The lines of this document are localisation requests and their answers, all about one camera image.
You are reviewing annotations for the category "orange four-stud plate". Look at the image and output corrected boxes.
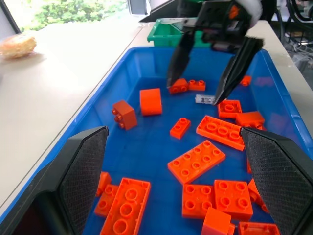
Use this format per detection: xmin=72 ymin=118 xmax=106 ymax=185
xmin=213 ymin=179 xmax=254 ymax=222
xmin=181 ymin=183 xmax=217 ymax=219

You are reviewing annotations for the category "orange smooth block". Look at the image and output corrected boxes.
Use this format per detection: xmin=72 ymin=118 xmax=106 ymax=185
xmin=201 ymin=207 xmax=236 ymax=235

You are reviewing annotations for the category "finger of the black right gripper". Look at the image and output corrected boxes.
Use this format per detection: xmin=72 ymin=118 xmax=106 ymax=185
xmin=166 ymin=31 xmax=196 ymax=89
xmin=213 ymin=36 xmax=266 ymax=106

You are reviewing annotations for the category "black angled panel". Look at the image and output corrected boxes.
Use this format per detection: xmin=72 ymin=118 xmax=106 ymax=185
xmin=138 ymin=0 xmax=183 ymax=23

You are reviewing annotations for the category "black cable bundle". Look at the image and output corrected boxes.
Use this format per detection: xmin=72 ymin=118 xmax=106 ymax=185
xmin=278 ymin=0 xmax=313 ymax=49

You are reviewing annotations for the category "orange square upturned brick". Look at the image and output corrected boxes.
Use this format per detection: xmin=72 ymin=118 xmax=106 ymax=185
xmin=217 ymin=99 xmax=243 ymax=120

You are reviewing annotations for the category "green plastic bin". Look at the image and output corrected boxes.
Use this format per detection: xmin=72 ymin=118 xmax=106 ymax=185
xmin=147 ymin=18 xmax=214 ymax=49

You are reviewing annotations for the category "orange long upturned brick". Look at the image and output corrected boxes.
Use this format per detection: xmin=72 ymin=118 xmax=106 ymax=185
xmin=99 ymin=177 xmax=151 ymax=235
xmin=196 ymin=115 xmax=246 ymax=151

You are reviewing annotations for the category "bagged bread roll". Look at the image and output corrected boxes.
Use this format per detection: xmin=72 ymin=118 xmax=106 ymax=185
xmin=0 ymin=33 xmax=38 ymax=60

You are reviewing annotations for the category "grey monitor panel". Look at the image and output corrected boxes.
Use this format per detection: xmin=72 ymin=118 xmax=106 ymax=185
xmin=128 ymin=0 xmax=153 ymax=15

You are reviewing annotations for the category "dark orange square brick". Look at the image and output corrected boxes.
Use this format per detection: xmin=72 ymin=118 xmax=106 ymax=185
xmin=112 ymin=99 xmax=138 ymax=131

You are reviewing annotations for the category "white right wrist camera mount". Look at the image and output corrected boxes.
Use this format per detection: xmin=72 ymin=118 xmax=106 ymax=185
xmin=234 ymin=0 xmax=264 ymax=24

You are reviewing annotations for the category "orange smooth-sided brick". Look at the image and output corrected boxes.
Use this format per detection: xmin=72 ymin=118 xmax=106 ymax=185
xmin=235 ymin=111 xmax=267 ymax=130

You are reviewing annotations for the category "orange two-stud brick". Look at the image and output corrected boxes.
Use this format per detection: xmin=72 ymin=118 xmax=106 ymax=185
xmin=170 ymin=117 xmax=192 ymax=140
xmin=187 ymin=79 xmax=207 ymax=92

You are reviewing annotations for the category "orange eight-stud plate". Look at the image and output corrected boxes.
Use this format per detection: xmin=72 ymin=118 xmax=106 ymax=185
xmin=167 ymin=140 xmax=226 ymax=185

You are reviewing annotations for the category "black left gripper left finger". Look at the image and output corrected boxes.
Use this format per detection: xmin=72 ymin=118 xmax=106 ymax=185
xmin=0 ymin=126 xmax=110 ymax=235

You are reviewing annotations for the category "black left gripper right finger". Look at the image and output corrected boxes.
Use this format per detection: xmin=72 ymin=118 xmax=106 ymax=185
xmin=240 ymin=126 xmax=313 ymax=235

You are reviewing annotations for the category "blue plastic bin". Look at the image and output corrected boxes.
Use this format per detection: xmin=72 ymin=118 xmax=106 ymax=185
xmin=0 ymin=46 xmax=313 ymax=235

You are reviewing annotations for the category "black window frame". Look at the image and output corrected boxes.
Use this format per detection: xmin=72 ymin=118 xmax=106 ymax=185
xmin=0 ymin=0 xmax=22 ymax=35

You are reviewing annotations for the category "orange curved block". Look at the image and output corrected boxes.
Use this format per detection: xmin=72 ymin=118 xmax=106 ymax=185
xmin=139 ymin=88 xmax=163 ymax=117

